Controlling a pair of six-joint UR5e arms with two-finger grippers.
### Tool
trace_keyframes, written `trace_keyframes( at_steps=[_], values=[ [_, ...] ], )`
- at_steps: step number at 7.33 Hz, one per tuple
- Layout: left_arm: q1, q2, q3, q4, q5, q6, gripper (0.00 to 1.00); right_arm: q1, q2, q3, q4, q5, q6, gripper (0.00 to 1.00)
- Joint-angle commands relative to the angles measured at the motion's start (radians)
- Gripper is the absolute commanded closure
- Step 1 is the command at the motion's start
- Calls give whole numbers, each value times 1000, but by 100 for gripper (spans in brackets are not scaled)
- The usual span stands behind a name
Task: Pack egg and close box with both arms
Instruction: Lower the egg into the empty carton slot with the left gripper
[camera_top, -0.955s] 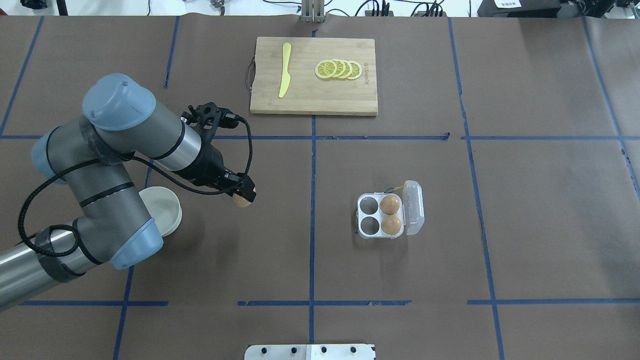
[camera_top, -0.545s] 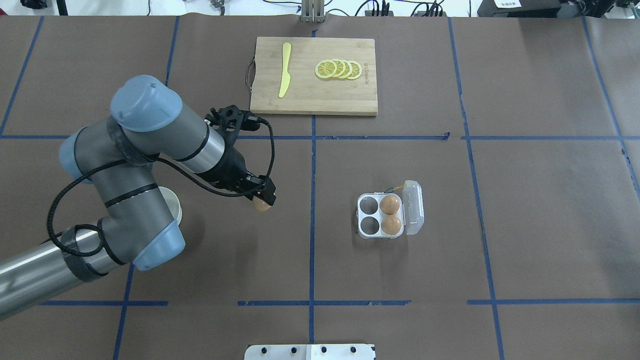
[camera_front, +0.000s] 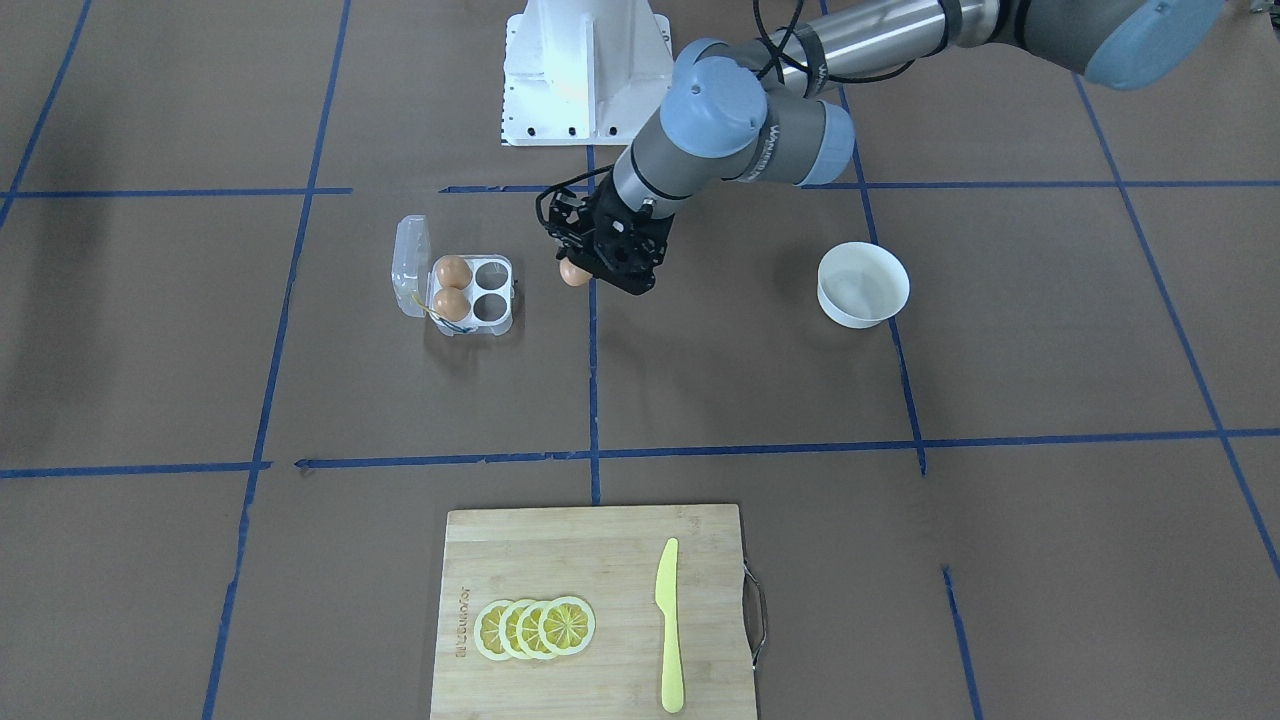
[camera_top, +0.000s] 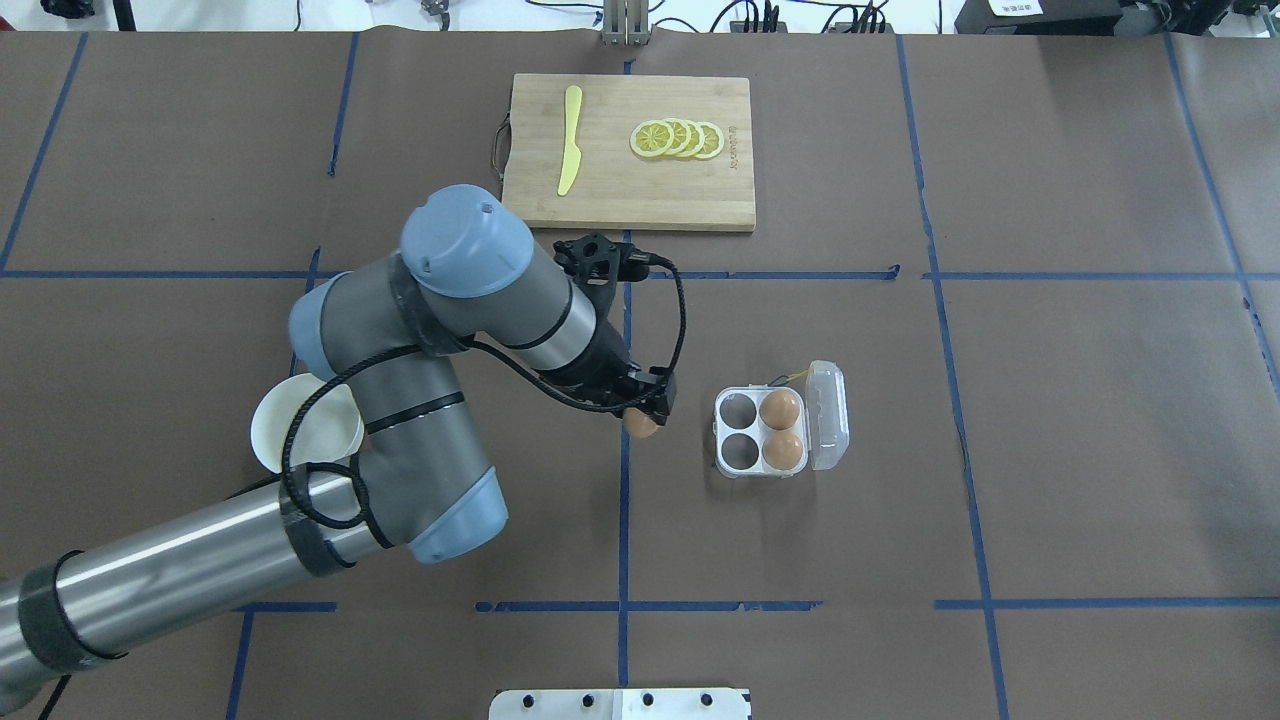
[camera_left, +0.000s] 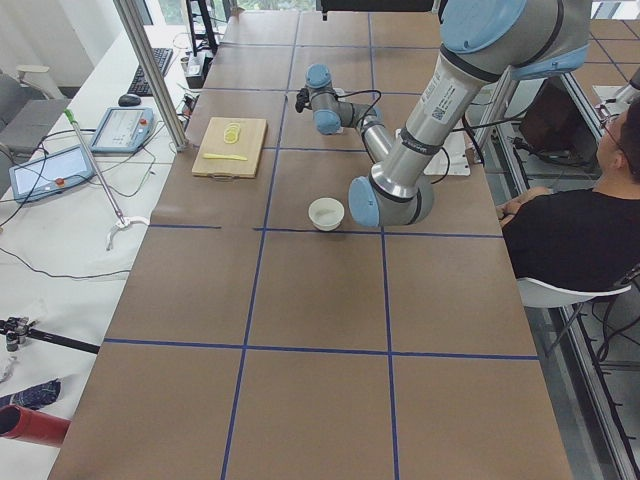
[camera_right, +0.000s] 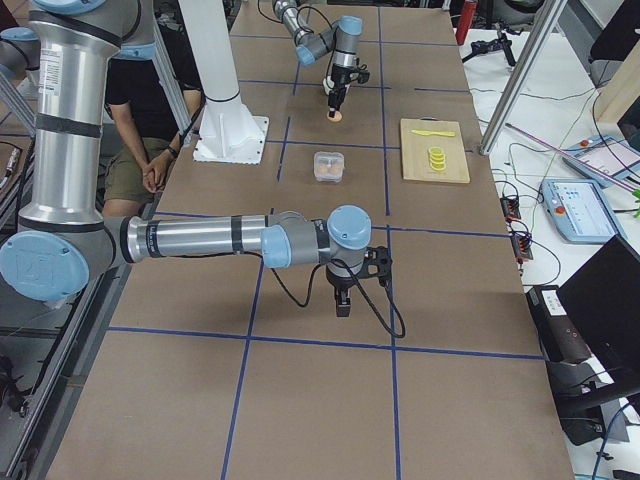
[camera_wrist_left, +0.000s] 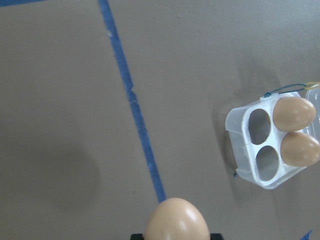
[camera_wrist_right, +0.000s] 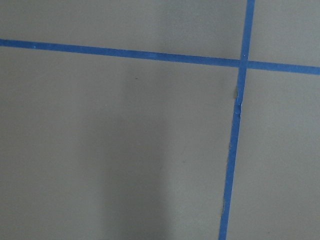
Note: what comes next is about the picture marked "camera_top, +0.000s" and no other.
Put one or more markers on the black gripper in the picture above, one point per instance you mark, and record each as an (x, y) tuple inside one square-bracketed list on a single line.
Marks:
[(598, 361)]

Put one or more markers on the brown egg from bowl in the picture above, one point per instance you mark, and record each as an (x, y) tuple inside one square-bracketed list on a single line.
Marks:
[(637, 424)]

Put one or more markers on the clear plastic egg box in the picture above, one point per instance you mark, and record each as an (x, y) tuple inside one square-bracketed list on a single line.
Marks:
[(797, 422)]

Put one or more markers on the white bowl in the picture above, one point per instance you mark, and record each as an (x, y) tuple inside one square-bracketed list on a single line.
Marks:
[(332, 429)]

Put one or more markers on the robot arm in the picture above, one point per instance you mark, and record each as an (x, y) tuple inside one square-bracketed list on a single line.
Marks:
[(384, 453)]

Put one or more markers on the brown egg in box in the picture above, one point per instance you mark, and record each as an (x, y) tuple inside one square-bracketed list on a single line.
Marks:
[(784, 452), (780, 409)]

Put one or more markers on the black desktop box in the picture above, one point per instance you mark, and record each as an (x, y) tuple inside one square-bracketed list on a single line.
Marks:
[(1039, 18)]

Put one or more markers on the bamboo cutting board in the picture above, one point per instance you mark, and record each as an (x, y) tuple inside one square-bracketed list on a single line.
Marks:
[(615, 189)]

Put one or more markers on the yellow plastic knife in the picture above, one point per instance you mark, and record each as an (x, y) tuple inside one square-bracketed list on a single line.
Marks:
[(571, 152)]

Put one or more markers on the lemon slice four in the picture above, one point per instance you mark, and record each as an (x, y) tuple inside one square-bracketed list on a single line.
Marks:
[(712, 141)]

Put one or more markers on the lemon slice three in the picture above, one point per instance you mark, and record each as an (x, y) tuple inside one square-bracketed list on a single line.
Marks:
[(695, 139)]

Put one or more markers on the lemon slice two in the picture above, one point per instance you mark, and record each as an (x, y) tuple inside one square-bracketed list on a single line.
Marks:
[(680, 134)]

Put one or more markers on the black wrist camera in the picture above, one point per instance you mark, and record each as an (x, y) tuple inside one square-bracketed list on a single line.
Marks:
[(594, 259)]

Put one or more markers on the white camera mast pedestal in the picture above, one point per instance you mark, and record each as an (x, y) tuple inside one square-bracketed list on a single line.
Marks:
[(623, 703)]

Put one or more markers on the aluminium frame post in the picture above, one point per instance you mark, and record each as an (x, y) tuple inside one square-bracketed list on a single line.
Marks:
[(626, 23)]

